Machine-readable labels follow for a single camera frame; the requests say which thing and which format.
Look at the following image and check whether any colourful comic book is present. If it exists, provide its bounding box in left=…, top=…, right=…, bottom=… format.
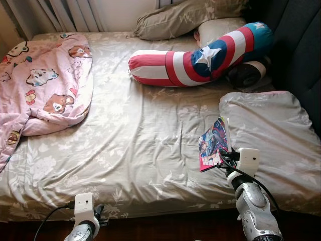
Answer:
left=198, top=116, right=232, bottom=173

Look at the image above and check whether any grey floral pillow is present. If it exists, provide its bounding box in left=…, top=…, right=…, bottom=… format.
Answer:
left=219, top=90, right=321, bottom=204

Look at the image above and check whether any pink cartoon print blanket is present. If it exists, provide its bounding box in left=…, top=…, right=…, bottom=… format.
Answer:
left=0, top=33, right=94, bottom=174

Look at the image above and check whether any bed with beige floral sheet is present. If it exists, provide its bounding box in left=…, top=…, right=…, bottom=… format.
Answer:
left=0, top=31, right=321, bottom=221

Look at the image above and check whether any black and beige plush cushion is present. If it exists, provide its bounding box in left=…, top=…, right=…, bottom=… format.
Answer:
left=227, top=58, right=271, bottom=90

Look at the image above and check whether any red white blue star bolster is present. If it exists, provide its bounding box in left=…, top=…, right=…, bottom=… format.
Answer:
left=128, top=22, right=274, bottom=87

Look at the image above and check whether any plain white pillow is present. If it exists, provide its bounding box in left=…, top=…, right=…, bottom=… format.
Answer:
left=195, top=18, right=247, bottom=48

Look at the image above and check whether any olive floral pillow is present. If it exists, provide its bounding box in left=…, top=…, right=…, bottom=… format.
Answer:
left=133, top=0, right=250, bottom=42

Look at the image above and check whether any grey curtain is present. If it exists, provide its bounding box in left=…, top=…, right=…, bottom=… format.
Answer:
left=5, top=0, right=108, bottom=35

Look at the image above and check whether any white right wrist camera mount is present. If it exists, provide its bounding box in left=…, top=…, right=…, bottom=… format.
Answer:
left=236, top=147, right=261, bottom=176

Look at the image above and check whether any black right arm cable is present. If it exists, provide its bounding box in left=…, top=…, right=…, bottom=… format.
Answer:
left=221, top=151, right=281, bottom=221

